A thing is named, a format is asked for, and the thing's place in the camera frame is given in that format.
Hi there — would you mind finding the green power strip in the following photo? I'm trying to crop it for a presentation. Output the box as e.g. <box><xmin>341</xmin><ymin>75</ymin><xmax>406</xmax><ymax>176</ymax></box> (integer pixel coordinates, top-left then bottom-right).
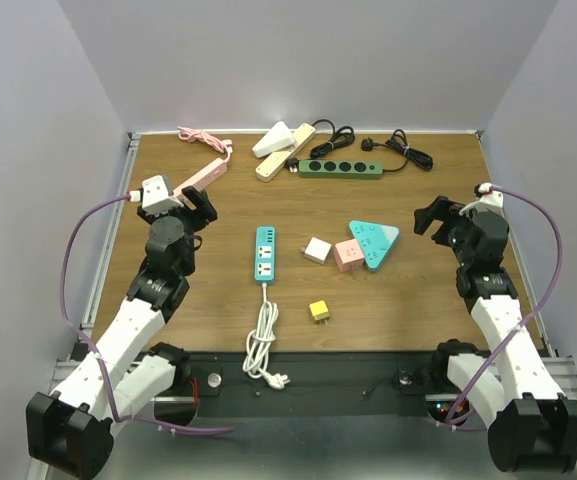
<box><xmin>298</xmin><ymin>160</ymin><xmax>384</xmax><ymax>180</ymax></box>

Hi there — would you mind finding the aluminium rail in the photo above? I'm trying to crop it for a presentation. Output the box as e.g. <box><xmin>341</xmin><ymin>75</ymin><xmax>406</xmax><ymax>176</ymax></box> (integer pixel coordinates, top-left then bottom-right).
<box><xmin>472</xmin><ymin>129</ymin><xmax>577</xmax><ymax>401</ymax></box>
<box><xmin>44</xmin><ymin>132</ymin><xmax>140</xmax><ymax>393</ymax></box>

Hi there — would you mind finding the black cord with plug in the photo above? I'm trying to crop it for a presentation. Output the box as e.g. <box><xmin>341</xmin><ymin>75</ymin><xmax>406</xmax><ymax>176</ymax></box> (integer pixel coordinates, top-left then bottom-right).
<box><xmin>361</xmin><ymin>128</ymin><xmax>434</xmax><ymax>173</ymax></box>

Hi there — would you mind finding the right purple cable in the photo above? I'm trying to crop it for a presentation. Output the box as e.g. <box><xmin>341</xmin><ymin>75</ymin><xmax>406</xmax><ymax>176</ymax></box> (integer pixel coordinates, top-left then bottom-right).
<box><xmin>442</xmin><ymin>187</ymin><xmax>564</xmax><ymax>432</ymax></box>

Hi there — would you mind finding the teal triangular power strip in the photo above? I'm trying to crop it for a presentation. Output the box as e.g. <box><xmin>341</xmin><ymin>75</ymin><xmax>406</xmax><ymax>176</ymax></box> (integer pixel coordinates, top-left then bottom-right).
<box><xmin>349</xmin><ymin>220</ymin><xmax>400</xmax><ymax>272</ymax></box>

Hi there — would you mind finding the teal rectangular power strip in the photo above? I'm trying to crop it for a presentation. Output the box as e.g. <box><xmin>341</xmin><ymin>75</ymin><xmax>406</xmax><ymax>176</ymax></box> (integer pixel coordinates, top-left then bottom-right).
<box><xmin>254</xmin><ymin>226</ymin><xmax>276</xmax><ymax>285</ymax></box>

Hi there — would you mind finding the left aluminium rail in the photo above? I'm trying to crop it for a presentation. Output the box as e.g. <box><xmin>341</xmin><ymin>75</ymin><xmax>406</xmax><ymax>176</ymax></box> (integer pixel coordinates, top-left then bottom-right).
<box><xmin>44</xmin><ymin>132</ymin><xmax>140</xmax><ymax>393</ymax></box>

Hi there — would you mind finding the white triangular power strip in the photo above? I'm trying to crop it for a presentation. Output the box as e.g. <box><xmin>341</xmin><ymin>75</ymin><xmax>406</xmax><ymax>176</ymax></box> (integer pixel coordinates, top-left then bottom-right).
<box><xmin>252</xmin><ymin>121</ymin><xmax>295</xmax><ymax>158</ymax></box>

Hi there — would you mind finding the right aluminium rail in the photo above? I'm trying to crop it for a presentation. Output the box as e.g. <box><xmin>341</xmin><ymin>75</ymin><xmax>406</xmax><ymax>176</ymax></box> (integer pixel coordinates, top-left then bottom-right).
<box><xmin>472</xmin><ymin>129</ymin><xmax>577</xmax><ymax>401</ymax></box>

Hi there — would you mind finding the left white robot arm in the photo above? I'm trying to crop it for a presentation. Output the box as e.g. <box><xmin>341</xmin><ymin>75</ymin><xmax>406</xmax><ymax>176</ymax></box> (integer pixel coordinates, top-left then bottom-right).
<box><xmin>25</xmin><ymin>187</ymin><xmax>217</xmax><ymax>479</ymax></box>

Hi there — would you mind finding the white coiled cord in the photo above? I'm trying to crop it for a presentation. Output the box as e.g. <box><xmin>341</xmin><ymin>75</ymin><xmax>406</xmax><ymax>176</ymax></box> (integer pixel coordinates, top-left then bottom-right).
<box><xmin>241</xmin><ymin>282</ymin><xmax>292</xmax><ymax>391</ymax></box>

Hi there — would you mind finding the white cube adapter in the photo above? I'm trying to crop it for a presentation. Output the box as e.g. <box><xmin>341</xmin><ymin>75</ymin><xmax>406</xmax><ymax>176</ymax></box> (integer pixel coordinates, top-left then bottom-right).
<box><xmin>301</xmin><ymin>237</ymin><xmax>332</xmax><ymax>265</ymax></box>

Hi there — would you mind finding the black coiled cord left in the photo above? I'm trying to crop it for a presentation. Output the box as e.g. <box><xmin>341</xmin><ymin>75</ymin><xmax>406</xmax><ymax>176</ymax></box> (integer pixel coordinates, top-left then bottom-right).
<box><xmin>285</xmin><ymin>118</ymin><xmax>356</xmax><ymax>174</ymax></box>

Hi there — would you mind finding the pink power strip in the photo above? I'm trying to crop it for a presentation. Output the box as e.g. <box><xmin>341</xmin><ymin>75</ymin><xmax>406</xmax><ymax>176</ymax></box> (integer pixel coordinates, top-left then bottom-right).
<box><xmin>173</xmin><ymin>159</ymin><xmax>228</xmax><ymax>200</ymax></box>

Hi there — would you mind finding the pink coiled cord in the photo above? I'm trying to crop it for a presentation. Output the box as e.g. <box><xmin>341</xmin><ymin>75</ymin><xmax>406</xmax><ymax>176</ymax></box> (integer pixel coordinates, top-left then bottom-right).
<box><xmin>176</xmin><ymin>125</ymin><xmax>234</xmax><ymax>162</ymax></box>

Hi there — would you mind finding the beige power strip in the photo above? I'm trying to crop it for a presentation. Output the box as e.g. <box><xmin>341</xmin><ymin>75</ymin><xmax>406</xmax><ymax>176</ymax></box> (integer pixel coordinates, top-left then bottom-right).
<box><xmin>255</xmin><ymin>123</ymin><xmax>315</xmax><ymax>182</ymax></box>

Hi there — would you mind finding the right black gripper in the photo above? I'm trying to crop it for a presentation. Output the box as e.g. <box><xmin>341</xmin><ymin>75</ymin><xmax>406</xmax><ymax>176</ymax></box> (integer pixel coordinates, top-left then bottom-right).
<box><xmin>412</xmin><ymin>195</ymin><xmax>475</xmax><ymax>266</ymax></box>

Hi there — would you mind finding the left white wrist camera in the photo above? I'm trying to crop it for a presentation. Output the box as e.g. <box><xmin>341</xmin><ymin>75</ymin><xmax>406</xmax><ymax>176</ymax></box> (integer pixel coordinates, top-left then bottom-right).
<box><xmin>128</xmin><ymin>175</ymin><xmax>182</xmax><ymax>215</ymax></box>

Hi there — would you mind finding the yellow cube plug adapter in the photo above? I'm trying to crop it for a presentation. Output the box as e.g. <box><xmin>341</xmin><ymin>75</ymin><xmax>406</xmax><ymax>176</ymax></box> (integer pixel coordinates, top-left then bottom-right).
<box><xmin>308</xmin><ymin>300</ymin><xmax>330</xmax><ymax>324</ymax></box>

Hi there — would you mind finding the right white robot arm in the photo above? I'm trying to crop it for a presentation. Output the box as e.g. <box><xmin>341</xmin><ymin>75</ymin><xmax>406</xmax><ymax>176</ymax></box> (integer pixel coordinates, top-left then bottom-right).
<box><xmin>414</xmin><ymin>186</ymin><xmax>577</xmax><ymax>473</ymax></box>

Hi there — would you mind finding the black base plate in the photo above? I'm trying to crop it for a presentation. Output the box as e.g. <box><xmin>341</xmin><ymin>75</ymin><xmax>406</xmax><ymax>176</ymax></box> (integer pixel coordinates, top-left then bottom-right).
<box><xmin>67</xmin><ymin>349</ymin><xmax>559</xmax><ymax>420</ymax></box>

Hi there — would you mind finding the pink cube socket adapter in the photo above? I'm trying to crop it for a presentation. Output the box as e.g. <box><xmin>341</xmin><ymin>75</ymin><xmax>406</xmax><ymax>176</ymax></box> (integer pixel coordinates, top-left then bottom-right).
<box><xmin>333</xmin><ymin>239</ymin><xmax>365</xmax><ymax>273</ymax></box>

